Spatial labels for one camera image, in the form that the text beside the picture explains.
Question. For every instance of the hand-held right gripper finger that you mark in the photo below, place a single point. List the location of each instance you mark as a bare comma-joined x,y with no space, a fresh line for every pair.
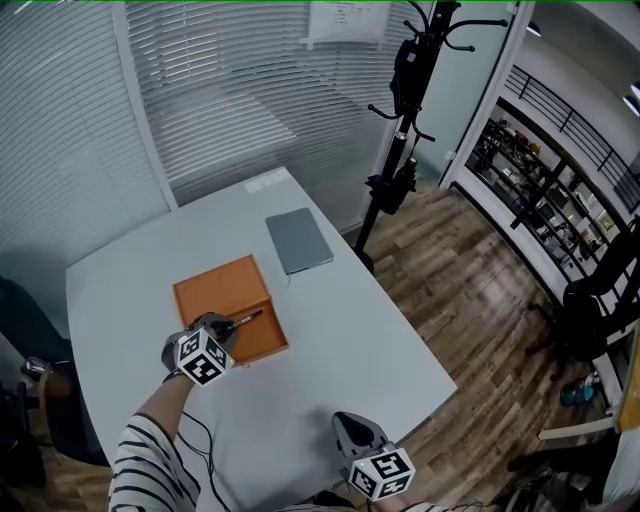
377,434
341,430

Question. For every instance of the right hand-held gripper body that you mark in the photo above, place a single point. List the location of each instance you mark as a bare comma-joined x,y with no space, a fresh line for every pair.
382,472

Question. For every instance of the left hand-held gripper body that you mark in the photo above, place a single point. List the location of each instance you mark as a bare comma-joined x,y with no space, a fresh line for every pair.
202,357

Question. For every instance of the orange box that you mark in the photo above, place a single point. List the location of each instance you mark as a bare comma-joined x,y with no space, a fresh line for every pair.
220,290

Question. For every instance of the black marker pen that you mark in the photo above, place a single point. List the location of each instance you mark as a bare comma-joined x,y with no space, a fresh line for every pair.
247,318

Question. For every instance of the gray notebook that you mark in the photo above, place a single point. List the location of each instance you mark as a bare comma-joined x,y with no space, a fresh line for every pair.
299,241

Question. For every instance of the person's left forearm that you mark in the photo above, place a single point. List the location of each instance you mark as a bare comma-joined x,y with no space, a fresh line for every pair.
165,405

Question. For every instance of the black office chair with headrest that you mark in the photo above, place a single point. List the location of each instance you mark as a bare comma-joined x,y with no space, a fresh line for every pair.
30,350

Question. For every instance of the black mesh office chair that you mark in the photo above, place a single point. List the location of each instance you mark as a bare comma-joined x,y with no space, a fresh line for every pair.
595,310

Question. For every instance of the person's striped shirt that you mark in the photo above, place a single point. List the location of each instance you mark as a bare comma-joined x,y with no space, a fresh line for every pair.
145,470

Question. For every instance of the white label on table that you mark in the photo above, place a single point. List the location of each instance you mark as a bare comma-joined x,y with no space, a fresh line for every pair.
267,181

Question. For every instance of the teal object on floor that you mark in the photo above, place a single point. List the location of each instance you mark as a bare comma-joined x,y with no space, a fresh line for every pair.
577,392

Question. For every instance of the black coat rack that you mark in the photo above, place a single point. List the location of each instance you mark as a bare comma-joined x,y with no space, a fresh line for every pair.
400,150

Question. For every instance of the wooden side table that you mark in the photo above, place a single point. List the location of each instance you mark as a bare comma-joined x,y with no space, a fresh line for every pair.
631,390

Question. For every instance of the shelf unit with assorted items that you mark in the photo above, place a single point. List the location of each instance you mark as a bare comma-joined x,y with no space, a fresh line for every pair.
540,190

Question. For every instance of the black bag on coat rack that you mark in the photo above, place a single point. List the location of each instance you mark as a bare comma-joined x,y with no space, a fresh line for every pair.
407,75

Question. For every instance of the white paper sheet on glass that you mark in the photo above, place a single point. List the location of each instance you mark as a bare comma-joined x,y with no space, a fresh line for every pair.
345,22

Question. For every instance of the black metal railing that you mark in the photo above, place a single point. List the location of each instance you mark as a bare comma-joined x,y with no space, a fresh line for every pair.
565,115

